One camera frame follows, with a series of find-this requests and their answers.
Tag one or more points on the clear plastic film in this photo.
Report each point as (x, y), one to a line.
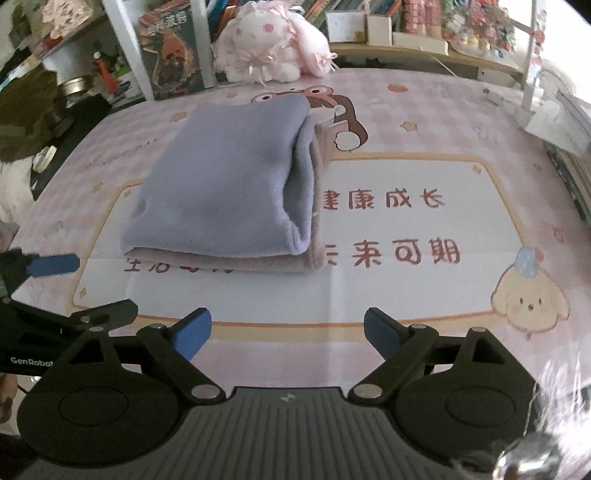
(554, 415)

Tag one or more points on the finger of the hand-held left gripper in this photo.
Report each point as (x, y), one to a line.
(104, 314)
(51, 266)

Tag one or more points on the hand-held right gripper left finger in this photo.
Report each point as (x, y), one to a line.
(191, 334)

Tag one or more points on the small white storage boxes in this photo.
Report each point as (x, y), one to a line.
(383, 30)

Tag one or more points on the red and white figure pen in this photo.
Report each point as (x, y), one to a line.
(104, 76)

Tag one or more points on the dark illustrated upright book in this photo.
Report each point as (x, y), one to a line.
(173, 55)

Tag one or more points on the stack of flat books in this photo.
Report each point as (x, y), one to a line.
(572, 157)

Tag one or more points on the metal bowl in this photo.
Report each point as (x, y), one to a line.
(75, 86)

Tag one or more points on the pink checked printed desk mat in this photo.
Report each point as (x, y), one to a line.
(415, 161)

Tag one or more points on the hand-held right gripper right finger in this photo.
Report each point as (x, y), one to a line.
(382, 333)

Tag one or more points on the olive green jacket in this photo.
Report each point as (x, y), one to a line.
(27, 115)

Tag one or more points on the lilac and beige knit sweater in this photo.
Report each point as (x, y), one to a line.
(226, 184)

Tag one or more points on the row of small colourful figurines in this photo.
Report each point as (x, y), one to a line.
(461, 23)

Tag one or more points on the white and pink plush bunny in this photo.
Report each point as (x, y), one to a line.
(263, 41)

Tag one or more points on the white cloth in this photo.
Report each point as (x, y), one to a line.
(14, 189)

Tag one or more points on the row of shelf books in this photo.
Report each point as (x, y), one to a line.
(351, 9)

